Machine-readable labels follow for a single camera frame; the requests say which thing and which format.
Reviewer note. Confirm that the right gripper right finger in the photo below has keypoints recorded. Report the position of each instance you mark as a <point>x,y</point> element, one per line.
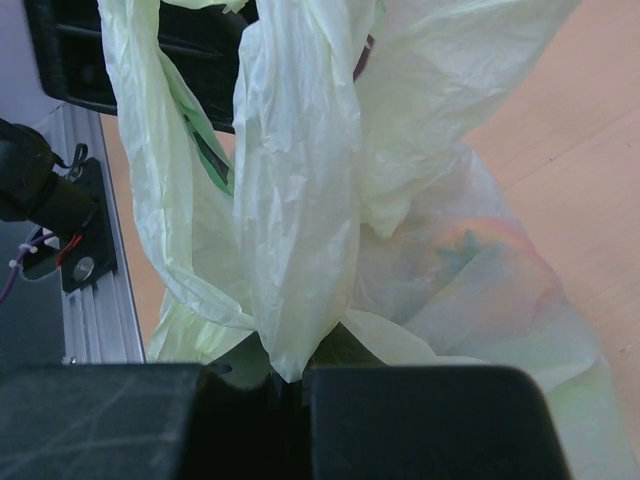
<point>456,422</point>

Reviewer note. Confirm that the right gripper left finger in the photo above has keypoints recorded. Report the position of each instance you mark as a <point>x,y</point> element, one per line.
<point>132,422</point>

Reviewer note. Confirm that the orange persimmon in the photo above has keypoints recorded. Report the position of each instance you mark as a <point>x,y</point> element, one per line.
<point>478,270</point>

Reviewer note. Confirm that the light green plastic bag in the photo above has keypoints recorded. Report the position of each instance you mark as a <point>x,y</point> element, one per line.
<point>348,119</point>

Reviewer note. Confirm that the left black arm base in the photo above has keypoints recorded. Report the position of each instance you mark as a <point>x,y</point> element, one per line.
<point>76,213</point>

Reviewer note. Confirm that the aluminium frame rail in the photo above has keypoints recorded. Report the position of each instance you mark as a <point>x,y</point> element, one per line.
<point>99,315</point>

